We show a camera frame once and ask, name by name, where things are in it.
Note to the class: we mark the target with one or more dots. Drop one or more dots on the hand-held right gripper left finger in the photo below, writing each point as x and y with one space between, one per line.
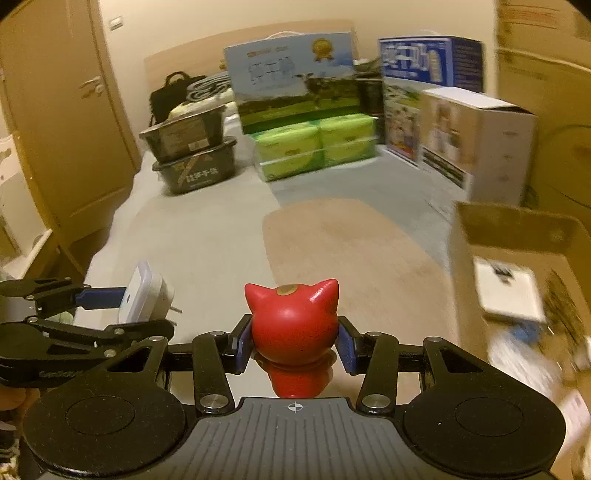
241 344

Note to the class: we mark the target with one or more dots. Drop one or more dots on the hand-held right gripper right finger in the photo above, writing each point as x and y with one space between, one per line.
350 346

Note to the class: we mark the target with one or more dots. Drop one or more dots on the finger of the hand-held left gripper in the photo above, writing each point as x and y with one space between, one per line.
99 298
92 339

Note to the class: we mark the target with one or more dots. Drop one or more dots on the white square charger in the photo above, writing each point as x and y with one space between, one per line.
145 293

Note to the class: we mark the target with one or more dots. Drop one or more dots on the red cat figurine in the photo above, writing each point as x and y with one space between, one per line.
291 323

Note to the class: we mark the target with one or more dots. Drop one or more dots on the shallow cardboard box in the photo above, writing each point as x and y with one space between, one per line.
521 240

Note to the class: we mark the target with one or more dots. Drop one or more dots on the person's left hand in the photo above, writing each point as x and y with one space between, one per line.
18 399

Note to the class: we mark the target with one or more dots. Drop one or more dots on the black plastic basket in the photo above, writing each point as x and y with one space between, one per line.
184 134
198 168

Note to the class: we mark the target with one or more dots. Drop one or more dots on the wooden door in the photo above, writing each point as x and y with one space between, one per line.
60 115

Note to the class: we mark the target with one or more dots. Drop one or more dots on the green tissue pack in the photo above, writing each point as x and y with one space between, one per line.
348 141
286 152

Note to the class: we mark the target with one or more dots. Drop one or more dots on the black laptop bag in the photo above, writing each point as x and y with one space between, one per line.
166 99

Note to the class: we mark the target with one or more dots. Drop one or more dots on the striped grey fabric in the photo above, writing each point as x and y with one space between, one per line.
210 85

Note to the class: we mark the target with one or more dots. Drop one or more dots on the white appliance box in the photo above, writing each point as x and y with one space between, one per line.
489 147

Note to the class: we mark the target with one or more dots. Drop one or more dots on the dark box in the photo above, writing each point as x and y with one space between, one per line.
369 94

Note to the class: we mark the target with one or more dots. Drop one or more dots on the green meadow milk gift box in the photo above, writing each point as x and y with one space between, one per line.
291 83

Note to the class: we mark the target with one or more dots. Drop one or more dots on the blue milk carton box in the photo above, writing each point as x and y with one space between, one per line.
434 60

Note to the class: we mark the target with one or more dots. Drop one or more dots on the large tall cardboard box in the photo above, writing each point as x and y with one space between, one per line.
549 106

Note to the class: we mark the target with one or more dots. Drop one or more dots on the white wall switch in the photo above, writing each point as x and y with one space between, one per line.
116 22

